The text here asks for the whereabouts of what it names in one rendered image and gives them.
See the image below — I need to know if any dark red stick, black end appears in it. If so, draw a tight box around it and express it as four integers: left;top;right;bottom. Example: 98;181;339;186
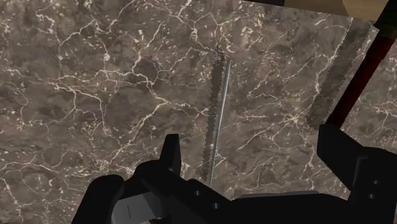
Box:
325;0;397;129

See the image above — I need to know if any thin silver metal rod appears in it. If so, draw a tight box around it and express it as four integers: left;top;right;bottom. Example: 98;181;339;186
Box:
207;59;232;188

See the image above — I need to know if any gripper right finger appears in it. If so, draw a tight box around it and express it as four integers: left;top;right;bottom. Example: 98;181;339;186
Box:
316;123;397;224

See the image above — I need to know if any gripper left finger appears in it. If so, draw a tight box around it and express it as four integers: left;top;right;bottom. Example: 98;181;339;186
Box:
71;133;232;224

